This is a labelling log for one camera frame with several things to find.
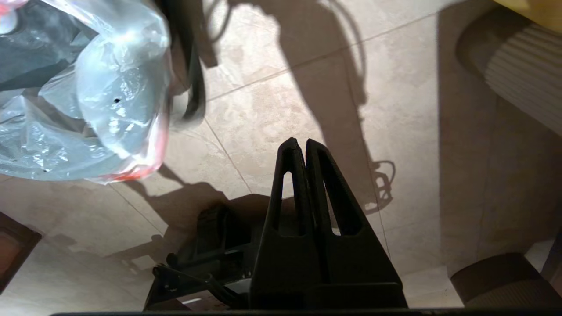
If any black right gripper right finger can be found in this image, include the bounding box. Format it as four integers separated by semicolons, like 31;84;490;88
306;139;402;286

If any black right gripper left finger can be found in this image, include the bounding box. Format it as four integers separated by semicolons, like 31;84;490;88
250;138;328;286

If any black bin retaining ring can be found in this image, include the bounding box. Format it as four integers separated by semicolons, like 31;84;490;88
173;0;207;126

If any used white bag red trim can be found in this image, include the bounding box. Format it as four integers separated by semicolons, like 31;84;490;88
0;0;172;184

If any yellow fabric bag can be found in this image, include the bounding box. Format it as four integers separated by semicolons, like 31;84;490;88
492;0;562;32

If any grey ribbed round pouf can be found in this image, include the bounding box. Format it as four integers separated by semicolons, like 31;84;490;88
457;18;562;137
450;252;562;308

